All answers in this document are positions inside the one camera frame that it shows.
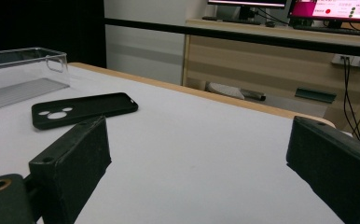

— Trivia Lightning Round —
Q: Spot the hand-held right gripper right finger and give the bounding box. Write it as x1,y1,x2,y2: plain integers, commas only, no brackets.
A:
285,115,360,224

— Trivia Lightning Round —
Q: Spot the dark screen monitor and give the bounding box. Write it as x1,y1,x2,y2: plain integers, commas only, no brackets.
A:
207,0,288,21

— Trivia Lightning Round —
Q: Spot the light wooden desk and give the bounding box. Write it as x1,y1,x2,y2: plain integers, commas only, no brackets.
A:
181,18,360,133

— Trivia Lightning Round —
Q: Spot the black keyboard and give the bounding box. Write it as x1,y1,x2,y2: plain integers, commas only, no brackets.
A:
201,16,262,26
293,24,360,38

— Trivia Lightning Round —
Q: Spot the white power strip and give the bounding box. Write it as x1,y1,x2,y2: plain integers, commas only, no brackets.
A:
330,53,360,69

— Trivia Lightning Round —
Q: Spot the pink screen monitor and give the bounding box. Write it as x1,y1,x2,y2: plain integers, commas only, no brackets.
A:
287,0,360,28

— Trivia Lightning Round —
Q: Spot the black phone case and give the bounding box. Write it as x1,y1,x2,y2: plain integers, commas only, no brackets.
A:
31,91,140,131

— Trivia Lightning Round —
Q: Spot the dark green flat object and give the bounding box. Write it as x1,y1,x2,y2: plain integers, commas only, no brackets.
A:
294,86,338,105

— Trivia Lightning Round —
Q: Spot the black horizontal bar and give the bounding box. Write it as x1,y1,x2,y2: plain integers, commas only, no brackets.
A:
104,17,360,60

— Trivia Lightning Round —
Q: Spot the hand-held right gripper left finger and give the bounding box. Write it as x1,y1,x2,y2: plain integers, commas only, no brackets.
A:
28,115,113,224

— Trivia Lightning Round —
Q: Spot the clear plastic box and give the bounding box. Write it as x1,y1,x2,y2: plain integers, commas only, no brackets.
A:
0,47,71,115

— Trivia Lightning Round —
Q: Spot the black curtain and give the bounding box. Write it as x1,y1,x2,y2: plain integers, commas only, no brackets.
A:
0,0,107,69

